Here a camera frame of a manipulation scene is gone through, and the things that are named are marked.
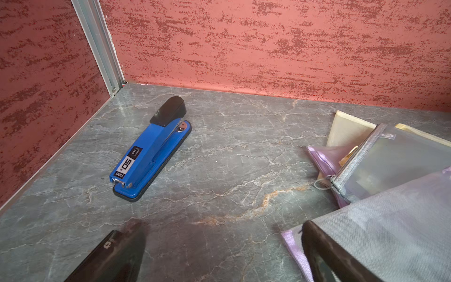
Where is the yellow trimmed mesh pouch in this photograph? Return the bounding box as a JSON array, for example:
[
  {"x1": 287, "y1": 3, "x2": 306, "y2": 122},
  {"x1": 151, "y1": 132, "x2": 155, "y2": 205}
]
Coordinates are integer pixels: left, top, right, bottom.
[{"x1": 327, "y1": 110, "x2": 451, "y2": 188}]

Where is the aluminium left corner post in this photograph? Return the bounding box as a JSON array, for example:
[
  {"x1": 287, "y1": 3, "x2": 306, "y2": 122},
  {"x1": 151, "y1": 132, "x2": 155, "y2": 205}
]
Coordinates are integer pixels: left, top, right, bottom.
[{"x1": 71, "y1": 0, "x2": 126, "y2": 97}]

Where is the small purple mesh pouch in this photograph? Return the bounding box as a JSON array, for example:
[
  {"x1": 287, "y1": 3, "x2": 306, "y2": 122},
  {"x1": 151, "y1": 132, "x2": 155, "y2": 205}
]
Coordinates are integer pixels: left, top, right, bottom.
[{"x1": 307, "y1": 145, "x2": 359, "y2": 208}]

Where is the blue black stapler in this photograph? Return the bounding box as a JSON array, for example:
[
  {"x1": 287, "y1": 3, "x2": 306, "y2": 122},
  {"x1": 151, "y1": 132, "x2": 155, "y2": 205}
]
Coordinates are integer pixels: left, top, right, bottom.
[{"x1": 109, "y1": 96, "x2": 192, "y2": 202}]

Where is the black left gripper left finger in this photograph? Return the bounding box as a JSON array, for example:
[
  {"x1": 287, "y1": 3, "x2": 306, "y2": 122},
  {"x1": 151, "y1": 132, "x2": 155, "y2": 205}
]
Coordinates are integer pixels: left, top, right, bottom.
[{"x1": 65, "y1": 225, "x2": 146, "y2": 282}]

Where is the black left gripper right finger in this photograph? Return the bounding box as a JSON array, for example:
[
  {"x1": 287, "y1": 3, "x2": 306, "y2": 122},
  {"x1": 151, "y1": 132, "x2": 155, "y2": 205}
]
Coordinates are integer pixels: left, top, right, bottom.
[{"x1": 301, "y1": 220, "x2": 381, "y2": 282}]

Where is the purple mesh pencil pouch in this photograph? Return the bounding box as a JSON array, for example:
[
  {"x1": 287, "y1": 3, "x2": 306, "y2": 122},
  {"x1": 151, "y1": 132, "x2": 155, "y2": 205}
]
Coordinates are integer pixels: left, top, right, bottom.
[{"x1": 282, "y1": 168, "x2": 451, "y2": 282}]

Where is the grey blue mesh pouch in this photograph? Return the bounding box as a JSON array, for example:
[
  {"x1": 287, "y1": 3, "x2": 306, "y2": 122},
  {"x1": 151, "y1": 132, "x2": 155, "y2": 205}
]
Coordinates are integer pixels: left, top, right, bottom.
[{"x1": 330, "y1": 123, "x2": 451, "y2": 204}]

